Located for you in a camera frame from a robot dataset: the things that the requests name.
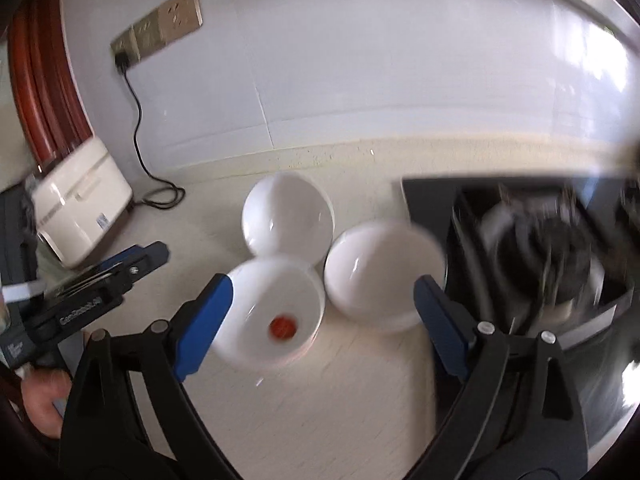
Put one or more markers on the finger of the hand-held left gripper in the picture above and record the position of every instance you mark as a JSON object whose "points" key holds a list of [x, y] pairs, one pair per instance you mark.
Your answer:
{"points": [[150, 256], [117, 260]]}

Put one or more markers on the person's left hand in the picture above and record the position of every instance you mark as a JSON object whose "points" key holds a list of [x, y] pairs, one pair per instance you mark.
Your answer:
{"points": [[45, 400]]}

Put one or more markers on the white bowl with red band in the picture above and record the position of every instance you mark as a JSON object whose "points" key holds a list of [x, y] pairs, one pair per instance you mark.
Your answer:
{"points": [[272, 320]]}

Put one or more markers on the white bowl with dark rim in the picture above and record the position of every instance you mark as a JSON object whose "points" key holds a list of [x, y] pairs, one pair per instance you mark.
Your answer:
{"points": [[385, 275]]}

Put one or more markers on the brass wall socket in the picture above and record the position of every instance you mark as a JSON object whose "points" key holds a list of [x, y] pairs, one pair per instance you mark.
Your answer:
{"points": [[180, 12], [120, 45], [147, 35]]}

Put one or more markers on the cream rice cooker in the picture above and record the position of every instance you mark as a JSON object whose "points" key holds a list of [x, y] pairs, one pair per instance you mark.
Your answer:
{"points": [[80, 200]]}

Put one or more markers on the black glass gas stove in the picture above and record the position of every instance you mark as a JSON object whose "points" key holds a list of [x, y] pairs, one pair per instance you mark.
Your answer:
{"points": [[430, 195]]}

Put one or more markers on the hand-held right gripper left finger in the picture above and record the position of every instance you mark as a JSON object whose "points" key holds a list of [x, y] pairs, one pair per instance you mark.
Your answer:
{"points": [[200, 330]]}

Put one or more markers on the black burner grate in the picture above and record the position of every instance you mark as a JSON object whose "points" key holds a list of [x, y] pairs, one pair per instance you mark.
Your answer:
{"points": [[550, 255]]}

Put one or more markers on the steel range hood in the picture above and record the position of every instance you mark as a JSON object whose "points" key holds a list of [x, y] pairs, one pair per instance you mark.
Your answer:
{"points": [[607, 25]]}

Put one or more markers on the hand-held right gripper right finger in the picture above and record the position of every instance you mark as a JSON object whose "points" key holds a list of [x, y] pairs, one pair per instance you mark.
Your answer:
{"points": [[442, 330]]}

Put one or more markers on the white bowl with pink flowers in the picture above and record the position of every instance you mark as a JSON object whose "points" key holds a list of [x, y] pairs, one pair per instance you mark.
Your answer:
{"points": [[287, 217]]}

